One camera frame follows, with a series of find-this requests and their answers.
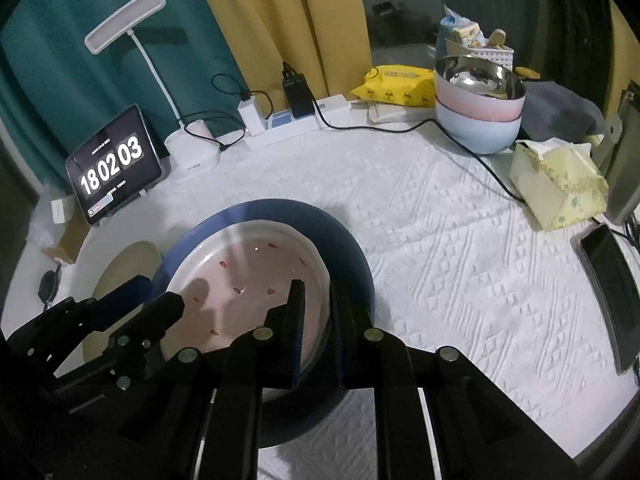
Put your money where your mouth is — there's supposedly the plain pink bowl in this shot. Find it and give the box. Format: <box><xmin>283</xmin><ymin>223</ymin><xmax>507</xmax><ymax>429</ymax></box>
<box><xmin>433</xmin><ymin>72</ymin><xmax>526</xmax><ymax>122</ymax></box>

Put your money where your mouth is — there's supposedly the black round object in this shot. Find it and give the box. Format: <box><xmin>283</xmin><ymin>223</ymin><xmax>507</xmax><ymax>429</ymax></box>
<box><xmin>37</xmin><ymin>269</ymin><xmax>61</xmax><ymax>307</ymax></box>

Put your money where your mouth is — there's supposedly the white desk lamp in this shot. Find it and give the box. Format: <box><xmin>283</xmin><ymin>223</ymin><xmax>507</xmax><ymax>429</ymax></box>
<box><xmin>83</xmin><ymin>0</ymin><xmax>221</xmax><ymax>185</ymax></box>

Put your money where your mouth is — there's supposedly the black charger plug cable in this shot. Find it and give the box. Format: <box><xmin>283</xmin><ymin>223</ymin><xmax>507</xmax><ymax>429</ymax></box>
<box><xmin>211</xmin><ymin>73</ymin><xmax>256</xmax><ymax>106</ymax></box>

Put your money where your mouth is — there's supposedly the stainless steel bowl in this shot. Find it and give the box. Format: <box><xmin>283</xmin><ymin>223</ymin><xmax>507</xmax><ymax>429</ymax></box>
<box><xmin>433</xmin><ymin>54</ymin><xmax>529</xmax><ymax>102</ymax></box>

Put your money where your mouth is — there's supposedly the yellow tissue box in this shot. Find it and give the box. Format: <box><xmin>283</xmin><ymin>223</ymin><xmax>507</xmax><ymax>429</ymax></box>
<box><xmin>508</xmin><ymin>137</ymin><xmax>610</xmax><ymax>232</ymax></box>

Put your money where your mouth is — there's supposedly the steel tumbler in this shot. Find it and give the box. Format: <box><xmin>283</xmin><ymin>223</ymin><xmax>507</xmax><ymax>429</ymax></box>
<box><xmin>597</xmin><ymin>87</ymin><xmax>640</xmax><ymax>227</ymax></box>

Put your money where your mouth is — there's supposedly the white power strip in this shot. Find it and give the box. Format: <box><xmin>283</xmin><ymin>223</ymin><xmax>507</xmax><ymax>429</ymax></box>
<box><xmin>244</xmin><ymin>93</ymin><xmax>351</xmax><ymax>150</ymax></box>

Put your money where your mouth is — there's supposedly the cardboard box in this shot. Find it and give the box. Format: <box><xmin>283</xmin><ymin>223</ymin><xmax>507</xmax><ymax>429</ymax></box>
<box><xmin>42</xmin><ymin>209</ymin><xmax>92</xmax><ymax>264</ymax></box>

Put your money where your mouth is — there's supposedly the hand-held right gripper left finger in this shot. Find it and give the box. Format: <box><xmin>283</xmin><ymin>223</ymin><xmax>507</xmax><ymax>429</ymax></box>
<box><xmin>75</xmin><ymin>280</ymin><xmax>307</xmax><ymax>480</ymax></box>

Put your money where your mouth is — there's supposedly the large blue bowl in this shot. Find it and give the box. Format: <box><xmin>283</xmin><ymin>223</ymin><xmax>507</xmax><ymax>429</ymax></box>
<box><xmin>149</xmin><ymin>198</ymin><xmax>376</xmax><ymax>452</ymax></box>

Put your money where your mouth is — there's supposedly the black phone cable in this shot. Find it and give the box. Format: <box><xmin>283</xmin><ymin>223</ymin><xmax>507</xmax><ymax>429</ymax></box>
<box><xmin>314</xmin><ymin>102</ymin><xmax>640</xmax><ymax>241</ymax></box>

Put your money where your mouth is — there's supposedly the light blue bowl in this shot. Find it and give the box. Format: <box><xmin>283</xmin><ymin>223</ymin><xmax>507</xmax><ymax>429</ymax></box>
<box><xmin>435</xmin><ymin>97</ymin><xmax>522</xmax><ymax>156</ymax></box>

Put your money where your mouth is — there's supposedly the black smartphone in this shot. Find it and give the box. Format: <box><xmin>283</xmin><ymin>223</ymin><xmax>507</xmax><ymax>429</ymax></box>
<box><xmin>578</xmin><ymin>222</ymin><xmax>640</xmax><ymax>377</ymax></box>

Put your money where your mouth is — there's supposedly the white flat packet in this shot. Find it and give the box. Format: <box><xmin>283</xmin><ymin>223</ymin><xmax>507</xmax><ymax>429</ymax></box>
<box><xmin>367</xmin><ymin>102</ymin><xmax>442</xmax><ymax>124</ymax></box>

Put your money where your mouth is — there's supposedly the grey cloth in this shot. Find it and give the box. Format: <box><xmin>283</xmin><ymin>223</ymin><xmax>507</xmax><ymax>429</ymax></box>
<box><xmin>519</xmin><ymin>79</ymin><xmax>606</xmax><ymax>141</ymax></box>

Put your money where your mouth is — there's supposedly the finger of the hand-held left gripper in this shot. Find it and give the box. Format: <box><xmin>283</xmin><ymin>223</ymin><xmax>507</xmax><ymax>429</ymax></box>
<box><xmin>91</xmin><ymin>275</ymin><xmax>154</xmax><ymax>332</ymax></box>
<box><xmin>119</xmin><ymin>292</ymin><xmax>185</xmax><ymax>347</ymax></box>

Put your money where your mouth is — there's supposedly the black lamp cable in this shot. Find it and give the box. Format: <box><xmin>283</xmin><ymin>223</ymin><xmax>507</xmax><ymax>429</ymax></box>
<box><xmin>177</xmin><ymin>109</ymin><xmax>251</xmax><ymax>151</ymax></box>

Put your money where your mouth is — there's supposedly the yellow curtain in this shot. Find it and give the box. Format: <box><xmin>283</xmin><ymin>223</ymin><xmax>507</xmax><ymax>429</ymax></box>
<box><xmin>187</xmin><ymin>0</ymin><xmax>374</xmax><ymax>107</ymax></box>
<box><xmin>601</xmin><ymin>0</ymin><xmax>640</xmax><ymax>112</ymax></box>

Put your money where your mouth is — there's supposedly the cream plate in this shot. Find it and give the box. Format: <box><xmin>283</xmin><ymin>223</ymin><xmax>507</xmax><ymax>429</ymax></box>
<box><xmin>81</xmin><ymin>240</ymin><xmax>164</xmax><ymax>362</ymax></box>

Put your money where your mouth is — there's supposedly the yellow wipes packet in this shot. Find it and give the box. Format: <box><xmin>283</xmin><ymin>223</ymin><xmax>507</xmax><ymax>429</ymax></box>
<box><xmin>349</xmin><ymin>63</ymin><xmax>436</xmax><ymax>109</ymax></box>

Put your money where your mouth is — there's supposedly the teal curtain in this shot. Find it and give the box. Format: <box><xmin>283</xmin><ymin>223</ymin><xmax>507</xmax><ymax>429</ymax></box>
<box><xmin>0</xmin><ymin>0</ymin><xmax>247</xmax><ymax>192</ymax></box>

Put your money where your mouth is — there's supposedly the tablet with clock display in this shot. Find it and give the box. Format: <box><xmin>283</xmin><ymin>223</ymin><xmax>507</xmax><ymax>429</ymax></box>
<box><xmin>64</xmin><ymin>103</ymin><xmax>165</xmax><ymax>226</ymax></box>

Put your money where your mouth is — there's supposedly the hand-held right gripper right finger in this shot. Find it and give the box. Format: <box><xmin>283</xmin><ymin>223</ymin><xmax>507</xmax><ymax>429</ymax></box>
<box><xmin>329</xmin><ymin>282</ymin><xmax>576</xmax><ymax>480</ymax></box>

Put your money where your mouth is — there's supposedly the pink dotted bowl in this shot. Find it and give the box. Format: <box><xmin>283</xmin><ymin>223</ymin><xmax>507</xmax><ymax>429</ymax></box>
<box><xmin>163</xmin><ymin>219</ymin><xmax>332</xmax><ymax>402</ymax></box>

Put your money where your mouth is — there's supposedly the white charger plug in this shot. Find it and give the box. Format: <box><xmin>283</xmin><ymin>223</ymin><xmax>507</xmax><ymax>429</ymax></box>
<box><xmin>237</xmin><ymin>92</ymin><xmax>266</xmax><ymax>136</ymax></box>

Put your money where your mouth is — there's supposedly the black charger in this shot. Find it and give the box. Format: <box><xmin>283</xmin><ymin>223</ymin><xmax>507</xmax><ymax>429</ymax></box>
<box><xmin>281</xmin><ymin>62</ymin><xmax>317</xmax><ymax>120</ymax></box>

